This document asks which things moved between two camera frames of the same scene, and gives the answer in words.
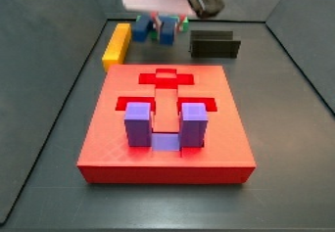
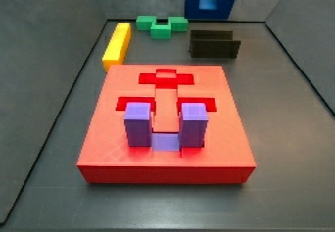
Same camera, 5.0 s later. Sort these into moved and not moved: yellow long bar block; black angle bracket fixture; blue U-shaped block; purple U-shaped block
Moved: blue U-shaped block
Not moved: purple U-shaped block; yellow long bar block; black angle bracket fixture
